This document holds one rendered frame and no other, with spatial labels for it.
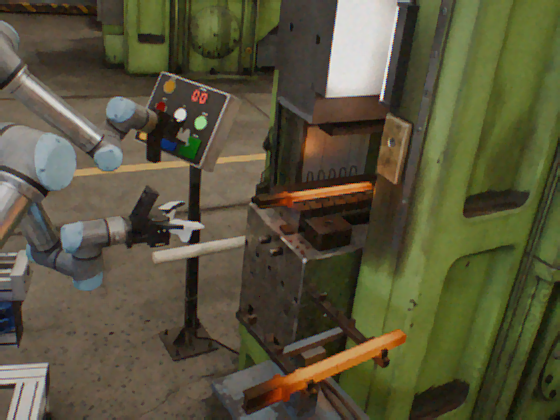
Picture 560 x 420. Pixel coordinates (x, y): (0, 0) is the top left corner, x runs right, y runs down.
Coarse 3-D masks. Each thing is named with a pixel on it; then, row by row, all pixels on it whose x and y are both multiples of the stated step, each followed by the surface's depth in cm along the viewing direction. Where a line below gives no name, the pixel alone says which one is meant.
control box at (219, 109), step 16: (160, 80) 221; (176, 80) 218; (160, 96) 220; (176, 96) 217; (192, 96) 213; (208, 96) 210; (224, 96) 208; (176, 112) 215; (192, 112) 212; (208, 112) 209; (224, 112) 207; (192, 128) 211; (208, 128) 208; (224, 128) 210; (208, 144) 206; (192, 160) 208; (208, 160) 209
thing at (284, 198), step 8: (352, 184) 199; (360, 184) 200; (368, 184) 200; (296, 192) 187; (304, 192) 188; (312, 192) 189; (320, 192) 190; (328, 192) 191; (336, 192) 193; (264, 200) 179; (272, 200) 181; (280, 200) 183; (288, 200) 183; (264, 208) 180
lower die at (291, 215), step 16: (352, 176) 212; (368, 176) 214; (272, 192) 194; (288, 192) 191; (352, 192) 195; (368, 192) 198; (288, 208) 186; (304, 208) 182; (320, 208) 184; (336, 208) 188; (352, 208) 191
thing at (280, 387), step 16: (384, 336) 140; (400, 336) 141; (352, 352) 134; (368, 352) 135; (304, 368) 127; (320, 368) 128; (336, 368) 130; (272, 384) 120; (288, 384) 122; (256, 400) 119; (272, 400) 121; (288, 400) 122
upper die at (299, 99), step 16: (288, 80) 176; (288, 96) 177; (304, 96) 169; (320, 96) 166; (368, 96) 175; (304, 112) 171; (320, 112) 168; (336, 112) 171; (352, 112) 174; (368, 112) 177; (384, 112) 181
